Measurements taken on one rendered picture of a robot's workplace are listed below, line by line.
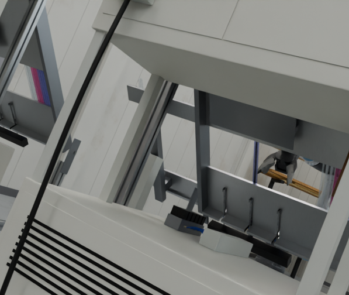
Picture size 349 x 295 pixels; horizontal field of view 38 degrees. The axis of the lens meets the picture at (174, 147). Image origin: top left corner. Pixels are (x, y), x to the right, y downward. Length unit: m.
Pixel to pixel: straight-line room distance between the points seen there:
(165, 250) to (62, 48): 4.50
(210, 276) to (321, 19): 0.51
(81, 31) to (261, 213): 3.96
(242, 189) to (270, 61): 0.91
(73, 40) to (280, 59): 4.55
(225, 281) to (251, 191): 0.92
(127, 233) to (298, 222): 0.89
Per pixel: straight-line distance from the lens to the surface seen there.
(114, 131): 6.19
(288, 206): 1.77
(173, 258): 0.97
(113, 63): 5.76
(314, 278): 0.89
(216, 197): 1.94
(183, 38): 1.09
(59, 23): 5.29
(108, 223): 1.05
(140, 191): 1.98
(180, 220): 1.45
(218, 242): 1.32
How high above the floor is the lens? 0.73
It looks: 4 degrees up
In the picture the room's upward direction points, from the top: 23 degrees clockwise
